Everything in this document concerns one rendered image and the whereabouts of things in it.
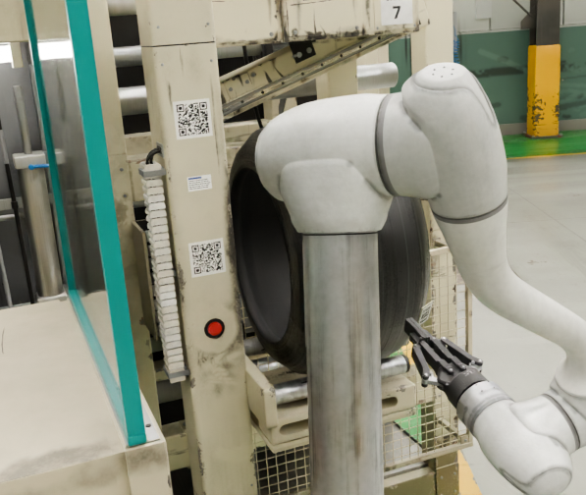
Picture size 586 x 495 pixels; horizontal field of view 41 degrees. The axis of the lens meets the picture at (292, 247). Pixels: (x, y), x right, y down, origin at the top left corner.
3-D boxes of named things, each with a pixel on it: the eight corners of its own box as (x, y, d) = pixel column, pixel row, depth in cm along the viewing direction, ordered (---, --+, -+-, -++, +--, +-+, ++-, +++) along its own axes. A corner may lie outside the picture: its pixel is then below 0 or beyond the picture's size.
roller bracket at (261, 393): (266, 431, 165) (263, 390, 163) (214, 363, 201) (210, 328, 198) (281, 427, 166) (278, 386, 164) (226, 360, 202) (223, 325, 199)
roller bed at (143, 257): (155, 341, 205) (141, 232, 197) (144, 323, 218) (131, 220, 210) (227, 326, 212) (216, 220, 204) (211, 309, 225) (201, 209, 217)
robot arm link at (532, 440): (472, 455, 132) (537, 419, 135) (529, 523, 120) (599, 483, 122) (464, 413, 126) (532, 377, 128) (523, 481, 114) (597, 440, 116)
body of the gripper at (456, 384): (500, 376, 134) (469, 346, 142) (457, 387, 132) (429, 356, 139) (493, 410, 138) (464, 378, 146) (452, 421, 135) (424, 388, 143)
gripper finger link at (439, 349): (460, 369, 139) (467, 367, 139) (430, 334, 148) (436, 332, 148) (457, 386, 141) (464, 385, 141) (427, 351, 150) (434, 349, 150)
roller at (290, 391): (271, 400, 167) (263, 382, 170) (268, 411, 170) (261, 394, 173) (412, 364, 179) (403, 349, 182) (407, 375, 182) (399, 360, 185)
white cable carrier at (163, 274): (170, 383, 168) (143, 165, 155) (165, 374, 172) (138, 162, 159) (189, 379, 169) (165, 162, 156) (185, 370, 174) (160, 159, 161)
